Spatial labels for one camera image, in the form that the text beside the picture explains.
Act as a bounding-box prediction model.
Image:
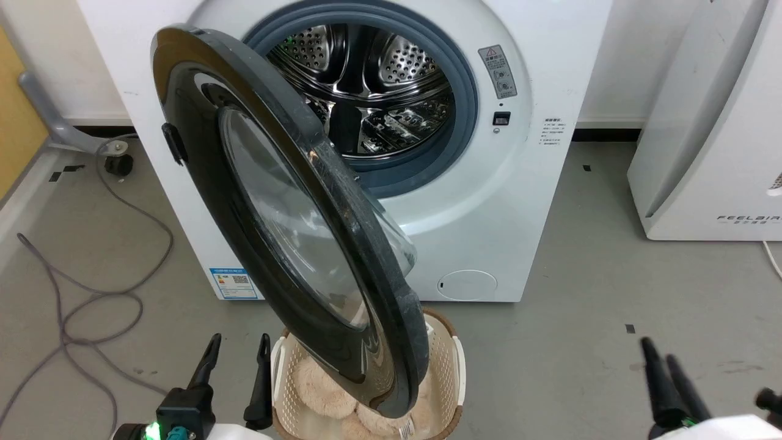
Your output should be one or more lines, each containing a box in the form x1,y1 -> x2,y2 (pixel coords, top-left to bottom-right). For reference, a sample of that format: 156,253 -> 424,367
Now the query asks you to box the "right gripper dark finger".
666,354 -> 712,424
640,337 -> 686,430

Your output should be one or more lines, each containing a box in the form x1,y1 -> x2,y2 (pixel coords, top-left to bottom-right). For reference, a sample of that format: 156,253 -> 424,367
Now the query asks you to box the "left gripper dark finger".
244,333 -> 274,431
186,333 -> 222,393

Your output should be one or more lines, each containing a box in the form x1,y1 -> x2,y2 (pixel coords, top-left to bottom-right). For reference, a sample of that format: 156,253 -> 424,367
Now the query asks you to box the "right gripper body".
649,414 -> 782,440

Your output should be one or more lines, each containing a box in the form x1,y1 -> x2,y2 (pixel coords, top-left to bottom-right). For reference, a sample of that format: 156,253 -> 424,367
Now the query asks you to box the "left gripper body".
113,386 -> 274,440

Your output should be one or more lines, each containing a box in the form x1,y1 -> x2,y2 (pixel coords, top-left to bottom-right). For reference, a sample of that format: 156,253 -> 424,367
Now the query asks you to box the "dark grey washing machine door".
150,23 -> 429,419

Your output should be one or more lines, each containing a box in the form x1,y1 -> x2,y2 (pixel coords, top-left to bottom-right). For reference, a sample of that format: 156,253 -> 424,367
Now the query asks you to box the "white front-load washing machine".
76,0 -> 613,303

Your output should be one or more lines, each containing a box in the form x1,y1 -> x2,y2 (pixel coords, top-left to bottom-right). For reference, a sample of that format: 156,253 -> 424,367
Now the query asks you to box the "beige fluffy plush toy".
293,356 -> 434,440

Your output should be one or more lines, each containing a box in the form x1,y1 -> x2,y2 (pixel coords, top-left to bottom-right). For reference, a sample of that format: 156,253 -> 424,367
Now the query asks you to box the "blue energy label sticker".
209,267 -> 258,300

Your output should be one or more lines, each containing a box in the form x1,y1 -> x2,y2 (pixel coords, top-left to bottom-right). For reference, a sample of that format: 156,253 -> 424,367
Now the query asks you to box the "white laundry basket brown rim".
271,307 -> 466,440

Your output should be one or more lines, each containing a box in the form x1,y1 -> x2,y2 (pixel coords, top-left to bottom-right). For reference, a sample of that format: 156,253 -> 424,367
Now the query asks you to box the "round white filter cover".
437,269 -> 499,301

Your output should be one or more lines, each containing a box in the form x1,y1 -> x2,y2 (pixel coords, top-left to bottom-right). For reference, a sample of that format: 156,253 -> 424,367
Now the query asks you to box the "black caster wheel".
104,141 -> 134,178

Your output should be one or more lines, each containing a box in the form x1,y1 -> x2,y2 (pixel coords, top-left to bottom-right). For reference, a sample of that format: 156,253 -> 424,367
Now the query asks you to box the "white air purifier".
627,0 -> 782,242

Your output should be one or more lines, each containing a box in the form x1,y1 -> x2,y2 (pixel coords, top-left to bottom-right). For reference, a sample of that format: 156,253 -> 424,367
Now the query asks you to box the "grey metal cart leg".
17,70 -> 138,153

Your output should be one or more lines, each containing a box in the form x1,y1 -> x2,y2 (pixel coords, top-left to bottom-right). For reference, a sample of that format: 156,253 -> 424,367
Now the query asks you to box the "yellow wooden panel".
0,24 -> 49,202

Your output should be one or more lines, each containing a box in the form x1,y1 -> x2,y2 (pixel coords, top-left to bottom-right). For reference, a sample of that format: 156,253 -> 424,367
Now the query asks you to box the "stainless steel washer drum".
267,23 -> 456,158

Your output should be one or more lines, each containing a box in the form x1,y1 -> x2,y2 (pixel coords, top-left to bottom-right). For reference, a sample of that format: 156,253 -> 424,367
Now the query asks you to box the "grey warning sticker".
478,45 -> 518,100

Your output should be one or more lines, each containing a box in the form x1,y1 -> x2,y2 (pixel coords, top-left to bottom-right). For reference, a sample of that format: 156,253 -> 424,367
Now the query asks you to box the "grey floor cable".
0,232 -> 169,440
61,133 -> 176,346

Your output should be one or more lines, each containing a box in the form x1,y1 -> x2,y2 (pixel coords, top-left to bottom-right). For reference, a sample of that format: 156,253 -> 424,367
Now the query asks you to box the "thin white power cable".
762,240 -> 782,282

